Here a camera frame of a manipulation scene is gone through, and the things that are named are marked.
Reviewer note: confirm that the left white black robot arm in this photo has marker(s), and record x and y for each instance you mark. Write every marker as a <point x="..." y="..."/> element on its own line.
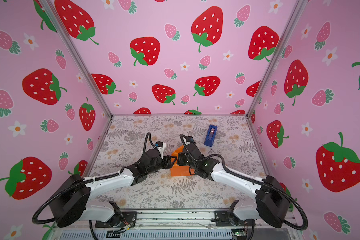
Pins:
<point x="74" y="200"/>

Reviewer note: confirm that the orange yellow wrapping paper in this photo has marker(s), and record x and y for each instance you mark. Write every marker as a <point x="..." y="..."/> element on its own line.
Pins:
<point x="180" y="171"/>

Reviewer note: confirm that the left aluminium corner post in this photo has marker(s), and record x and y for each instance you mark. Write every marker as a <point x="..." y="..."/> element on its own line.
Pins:
<point x="66" y="38"/>

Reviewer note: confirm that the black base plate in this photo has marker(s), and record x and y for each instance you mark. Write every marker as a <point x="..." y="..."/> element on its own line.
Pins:
<point x="228" y="219"/>
<point x="124" y="219"/>

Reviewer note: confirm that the blue tape dispenser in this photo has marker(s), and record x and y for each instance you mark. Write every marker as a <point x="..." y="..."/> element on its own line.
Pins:
<point x="211" y="135"/>

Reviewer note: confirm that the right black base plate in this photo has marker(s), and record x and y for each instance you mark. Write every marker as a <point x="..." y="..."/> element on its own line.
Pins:
<point x="228" y="219"/>

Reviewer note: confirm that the aluminium corner post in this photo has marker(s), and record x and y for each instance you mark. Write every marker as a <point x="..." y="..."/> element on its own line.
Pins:
<point x="66" y="38"/>
<point x="284" y="38"/>

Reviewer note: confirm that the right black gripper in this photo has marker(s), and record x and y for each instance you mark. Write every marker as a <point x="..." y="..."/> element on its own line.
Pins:
<point x="180" y="157"/>

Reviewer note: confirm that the aluminium front frame rail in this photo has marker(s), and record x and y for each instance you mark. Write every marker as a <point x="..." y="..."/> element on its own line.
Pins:
<point x="180" y="224"/>

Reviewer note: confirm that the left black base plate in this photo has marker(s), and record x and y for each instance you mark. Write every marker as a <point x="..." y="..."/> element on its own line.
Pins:
<point x="124" y="219"/>

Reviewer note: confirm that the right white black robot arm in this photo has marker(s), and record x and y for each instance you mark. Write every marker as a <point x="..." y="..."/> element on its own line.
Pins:
<point x="272" y="202"/>

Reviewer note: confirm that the right aluminium corner post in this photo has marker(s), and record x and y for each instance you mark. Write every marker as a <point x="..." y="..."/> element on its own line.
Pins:
<point x="284" y="38"/>

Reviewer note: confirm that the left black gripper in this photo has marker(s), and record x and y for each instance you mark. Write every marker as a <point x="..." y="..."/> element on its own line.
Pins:
<point x="167" y="160"/>

